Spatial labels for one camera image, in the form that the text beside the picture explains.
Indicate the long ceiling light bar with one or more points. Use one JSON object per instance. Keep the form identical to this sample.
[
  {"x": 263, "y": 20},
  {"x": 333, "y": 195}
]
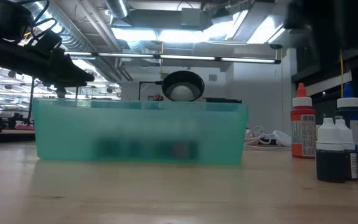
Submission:
[{"x": 185, "y": 57}]

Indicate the wooden background table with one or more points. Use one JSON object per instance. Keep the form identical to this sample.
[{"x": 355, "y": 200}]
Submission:
[{"x": 7, "y": 131}]

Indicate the pink tray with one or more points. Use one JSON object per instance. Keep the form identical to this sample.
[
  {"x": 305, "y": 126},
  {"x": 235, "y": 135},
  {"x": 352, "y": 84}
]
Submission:
[{"x": 24, "y": 127}]

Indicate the red food coloring bottle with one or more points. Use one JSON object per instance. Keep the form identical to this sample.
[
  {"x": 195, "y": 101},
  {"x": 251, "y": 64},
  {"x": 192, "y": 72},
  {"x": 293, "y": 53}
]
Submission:
[{"x": 301, "y": 124}]

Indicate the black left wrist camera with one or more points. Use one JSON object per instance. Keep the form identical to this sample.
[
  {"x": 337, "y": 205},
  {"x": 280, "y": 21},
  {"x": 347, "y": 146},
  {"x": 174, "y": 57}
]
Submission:
[{"x": 48, "y": 42}]

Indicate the silver ventilation duct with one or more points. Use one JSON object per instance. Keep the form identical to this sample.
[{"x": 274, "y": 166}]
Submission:
[{"x": 118, "y": 7}]

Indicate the white round spot lamp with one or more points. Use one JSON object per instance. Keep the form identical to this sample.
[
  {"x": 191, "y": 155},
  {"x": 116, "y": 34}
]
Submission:
[{"x": 181, "y": 81}]

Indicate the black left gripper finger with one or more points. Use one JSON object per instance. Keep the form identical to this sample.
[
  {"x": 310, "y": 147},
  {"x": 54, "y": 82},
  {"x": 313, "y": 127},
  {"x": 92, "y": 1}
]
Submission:
[
  {"x": 76, "y": 73},
  {"x": 73, "y": 84}
]

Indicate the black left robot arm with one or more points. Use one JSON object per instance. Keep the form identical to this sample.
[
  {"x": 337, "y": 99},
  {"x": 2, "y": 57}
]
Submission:
[{"x": 7, "y": 18}]

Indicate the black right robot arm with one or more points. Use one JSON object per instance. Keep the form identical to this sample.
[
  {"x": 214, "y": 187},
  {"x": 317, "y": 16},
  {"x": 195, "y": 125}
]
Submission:
[{"x": 322, "y": 25}]

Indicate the person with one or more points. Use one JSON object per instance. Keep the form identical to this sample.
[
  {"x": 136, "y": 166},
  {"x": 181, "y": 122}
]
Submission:
[{"x": 61, "y": 92}]

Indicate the green translucent plastic bin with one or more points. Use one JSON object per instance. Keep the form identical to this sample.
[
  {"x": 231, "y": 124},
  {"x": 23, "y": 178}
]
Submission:
[{"x": 135, "y": 124}]

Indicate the black stand pole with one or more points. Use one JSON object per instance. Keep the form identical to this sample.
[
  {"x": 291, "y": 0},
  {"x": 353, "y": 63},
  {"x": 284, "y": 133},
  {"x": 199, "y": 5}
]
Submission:
[{"x": 30, "y": 102}]

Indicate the blue food coloring bottle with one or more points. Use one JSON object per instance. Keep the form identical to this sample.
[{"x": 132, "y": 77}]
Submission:
[{"x": 348, "y": 102}]

